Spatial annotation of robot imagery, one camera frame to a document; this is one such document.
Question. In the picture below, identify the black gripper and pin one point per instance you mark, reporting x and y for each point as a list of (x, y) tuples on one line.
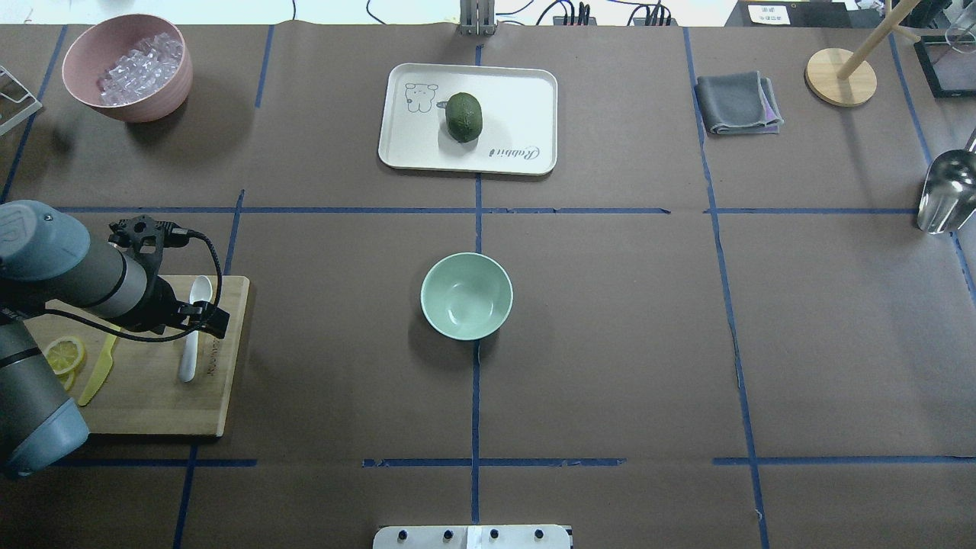
[(159, 302)]

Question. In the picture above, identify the white plastic spoon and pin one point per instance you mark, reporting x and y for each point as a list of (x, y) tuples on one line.
[(201, 290)]

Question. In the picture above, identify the green bowl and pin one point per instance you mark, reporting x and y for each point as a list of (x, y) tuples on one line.
[(466, 296)]

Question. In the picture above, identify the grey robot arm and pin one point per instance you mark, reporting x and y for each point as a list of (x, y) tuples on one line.
[(53, 266)]

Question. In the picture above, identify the pink bowl with ice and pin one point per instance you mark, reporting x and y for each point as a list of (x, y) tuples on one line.
[(135, 68)]

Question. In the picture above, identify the wooden cutting board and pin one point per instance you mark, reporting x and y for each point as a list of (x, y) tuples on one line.
[(143, 394)]

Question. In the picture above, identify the yellow plastic knife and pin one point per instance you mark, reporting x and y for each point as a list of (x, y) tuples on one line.
[(102, 369)]

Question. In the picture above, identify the lemon slice upper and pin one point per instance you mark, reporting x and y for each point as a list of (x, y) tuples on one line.
[(65, 355)]

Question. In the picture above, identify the lemon slice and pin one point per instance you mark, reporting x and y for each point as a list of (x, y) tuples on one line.
[(65, 355), (67, 380)]

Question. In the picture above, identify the lemon slice lower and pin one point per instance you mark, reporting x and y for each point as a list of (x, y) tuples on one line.
[(67, 380)]

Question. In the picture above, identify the clear acrylic cup rack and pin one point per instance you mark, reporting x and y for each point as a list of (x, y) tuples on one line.
[(17, 102)]

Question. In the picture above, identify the green avocado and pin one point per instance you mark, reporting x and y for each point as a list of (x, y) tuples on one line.
[(464, 117)]

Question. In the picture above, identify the beige rabbit tray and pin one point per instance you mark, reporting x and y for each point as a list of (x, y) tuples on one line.
[(520, 108)]

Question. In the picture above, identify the black power box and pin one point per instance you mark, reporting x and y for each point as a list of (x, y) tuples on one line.
[(815, 14)]

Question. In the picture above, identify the wooden mug tree stand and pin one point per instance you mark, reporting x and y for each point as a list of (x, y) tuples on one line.
[(845, 78)]

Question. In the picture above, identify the metal scoop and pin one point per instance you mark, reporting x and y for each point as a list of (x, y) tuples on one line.
[(948, 198)]

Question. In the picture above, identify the black framed tray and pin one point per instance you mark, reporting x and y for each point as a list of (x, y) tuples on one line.
[(948, 72)]

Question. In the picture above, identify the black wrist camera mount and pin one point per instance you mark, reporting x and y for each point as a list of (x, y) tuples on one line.
[(143, 239)]

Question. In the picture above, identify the white pillar mount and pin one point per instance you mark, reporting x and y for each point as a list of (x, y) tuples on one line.
[(474, 536)]

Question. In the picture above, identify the aluminium frame post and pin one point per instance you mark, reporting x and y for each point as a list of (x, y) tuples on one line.
[(477, 18)]

